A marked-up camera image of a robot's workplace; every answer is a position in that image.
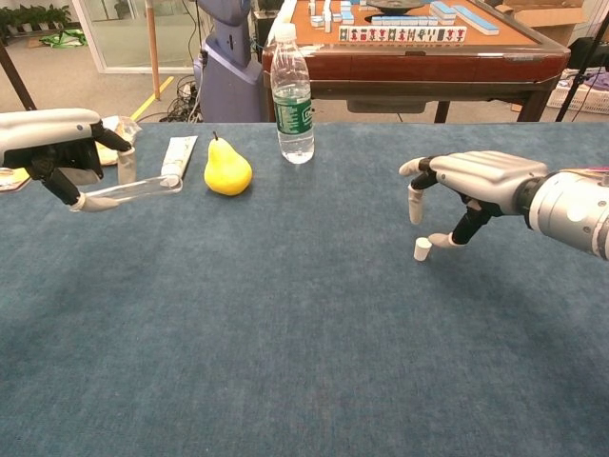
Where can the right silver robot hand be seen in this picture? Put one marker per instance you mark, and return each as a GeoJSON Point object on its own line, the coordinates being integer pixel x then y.
{"type": "Point", "coordinates": [490, 171]}

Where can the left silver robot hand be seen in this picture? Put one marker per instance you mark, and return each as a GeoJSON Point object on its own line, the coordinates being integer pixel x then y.
{"type": "Point", "coordinates": [47, 128]}

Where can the white rubber stopper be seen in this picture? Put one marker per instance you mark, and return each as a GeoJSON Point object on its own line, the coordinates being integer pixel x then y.
{"type": "Point", "coordinates": [422, 249]}

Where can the clear glass test tube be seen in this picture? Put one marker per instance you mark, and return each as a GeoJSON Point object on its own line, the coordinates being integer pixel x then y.
{"type": "Point", "coordinates": [143, 185]}

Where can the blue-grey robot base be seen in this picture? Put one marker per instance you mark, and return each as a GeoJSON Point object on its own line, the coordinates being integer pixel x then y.
{"type": "Point", "coordinates": [228, 85]}

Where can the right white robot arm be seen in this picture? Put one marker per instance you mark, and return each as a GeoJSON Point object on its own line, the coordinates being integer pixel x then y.
{"type": "Point", "coordinates": [571, 214]}

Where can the white toothpaste tube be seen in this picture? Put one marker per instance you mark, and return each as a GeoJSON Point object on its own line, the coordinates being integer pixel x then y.
{"type": "Point", "coordinates": [180, 152]}

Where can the black slanted table leg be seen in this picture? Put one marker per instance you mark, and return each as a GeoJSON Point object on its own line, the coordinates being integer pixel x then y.
{"type": "Point", "coordinates": [19, 83]}

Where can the razor on yellow blister card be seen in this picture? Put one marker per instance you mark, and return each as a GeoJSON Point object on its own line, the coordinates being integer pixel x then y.
{"type": "Point", "coordinates": [12, 181]}

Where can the clear plastic snack bag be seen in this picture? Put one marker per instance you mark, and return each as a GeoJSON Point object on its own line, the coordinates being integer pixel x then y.
{"type": "Point", "coordinates": [126, 128]}

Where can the green bag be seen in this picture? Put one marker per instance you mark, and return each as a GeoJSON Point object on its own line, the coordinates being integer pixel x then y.
{"type": "Point", "coordinates": [64, 39]}

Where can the black tripod stand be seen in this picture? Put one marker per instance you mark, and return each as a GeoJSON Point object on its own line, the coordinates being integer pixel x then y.
{"type": "Point", "coordinates": [570, 93]}

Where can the row of potted plants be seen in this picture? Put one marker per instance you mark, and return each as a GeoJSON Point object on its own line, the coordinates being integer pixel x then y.
{"type": "Point", "coordinates": [33, 16]}

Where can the white framed glass partition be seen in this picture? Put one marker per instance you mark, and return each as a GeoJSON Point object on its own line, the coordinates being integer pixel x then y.
{"type": "Point", "coordinates": [119, 38]}

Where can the white plastic basket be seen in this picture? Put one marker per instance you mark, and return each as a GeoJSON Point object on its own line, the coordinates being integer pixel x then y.
{"type": "Point", "coordinates": [585, 100]}

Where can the brown mahjong table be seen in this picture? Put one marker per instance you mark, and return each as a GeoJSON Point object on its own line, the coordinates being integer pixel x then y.
{"type": "Point", "coordinates": [418, 66]}

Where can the wooden pole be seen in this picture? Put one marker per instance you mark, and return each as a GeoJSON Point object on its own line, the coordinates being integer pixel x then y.
{"type": "Point", "coordinates": [153, 57]}

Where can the blue-backed mahjong tile row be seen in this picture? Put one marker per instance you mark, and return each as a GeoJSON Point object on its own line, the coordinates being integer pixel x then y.
{"type": "Point", "coordinates": [476, 20]}
{"type": "Point", "coordinates": [404, 20]}

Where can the face-up mahjong tile row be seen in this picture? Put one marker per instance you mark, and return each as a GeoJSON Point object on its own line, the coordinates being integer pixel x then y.
{"type": "Point", "coordinates": [404, 34]}

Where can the brown cardboard box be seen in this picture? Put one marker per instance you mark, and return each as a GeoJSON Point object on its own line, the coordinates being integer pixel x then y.
{"type": "Point", "coordinates": [547, 16]}

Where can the yellow pear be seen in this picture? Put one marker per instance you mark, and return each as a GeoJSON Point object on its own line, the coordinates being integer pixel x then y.
{"type": "Point", "coordinates": [227, 171]}

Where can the clear water bottle green label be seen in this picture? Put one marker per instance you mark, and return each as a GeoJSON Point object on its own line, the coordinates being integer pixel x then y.
{"type": "Point", "coordinates": [292, 109]}

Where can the blue felt table cloth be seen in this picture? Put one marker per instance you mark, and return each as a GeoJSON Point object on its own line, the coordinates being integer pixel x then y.
{"type": "Point", "coordinates": [333, 333]}

